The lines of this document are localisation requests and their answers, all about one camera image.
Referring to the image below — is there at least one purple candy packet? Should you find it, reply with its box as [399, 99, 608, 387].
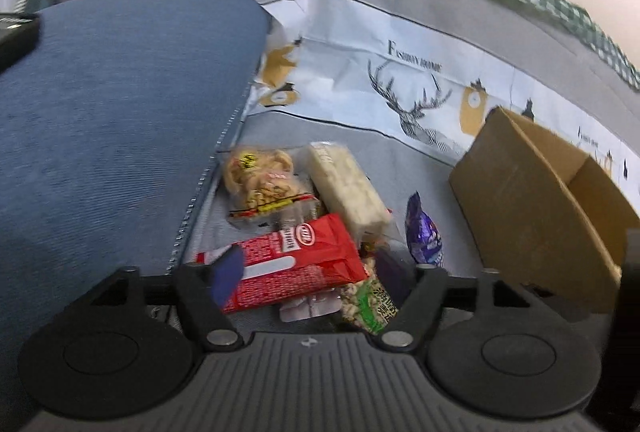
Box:
[405, 191, 447, 269]

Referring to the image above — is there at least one white rice cracker packet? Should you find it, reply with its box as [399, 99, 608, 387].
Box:
[305, 141, 394, 243]

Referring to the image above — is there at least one grey deer print bedsheet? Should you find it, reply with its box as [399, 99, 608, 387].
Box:
[165, 0, 640, 363]

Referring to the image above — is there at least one green peanut packet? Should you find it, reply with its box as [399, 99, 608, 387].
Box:
[340, 257, 402, 334]

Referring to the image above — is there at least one blue denim cushion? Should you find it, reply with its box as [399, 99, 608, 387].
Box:
[0, 0, 274, 415]

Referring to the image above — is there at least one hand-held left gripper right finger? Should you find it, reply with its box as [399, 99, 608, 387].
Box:
[372, 248, 543, 351]

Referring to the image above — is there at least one brown cardboard box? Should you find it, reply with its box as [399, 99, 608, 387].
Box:
[448, 106, 640, 315]

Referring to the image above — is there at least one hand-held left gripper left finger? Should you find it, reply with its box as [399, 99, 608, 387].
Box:
[79, 244, 246, 353]

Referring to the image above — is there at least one clear biscuit bag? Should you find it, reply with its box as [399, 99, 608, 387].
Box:
[220, 147, 321, 229]

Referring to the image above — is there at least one red snack packet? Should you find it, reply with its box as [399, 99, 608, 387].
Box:
[195, 213, 371, 315]

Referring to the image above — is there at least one black smartphone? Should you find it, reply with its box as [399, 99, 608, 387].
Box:
[0, 12, 42, 73]

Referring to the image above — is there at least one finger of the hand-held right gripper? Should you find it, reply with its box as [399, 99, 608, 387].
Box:
[607, 227, 640, 418]

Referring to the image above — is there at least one small clear pink packet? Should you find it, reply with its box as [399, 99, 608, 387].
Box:
[279, 287, 344, 323]

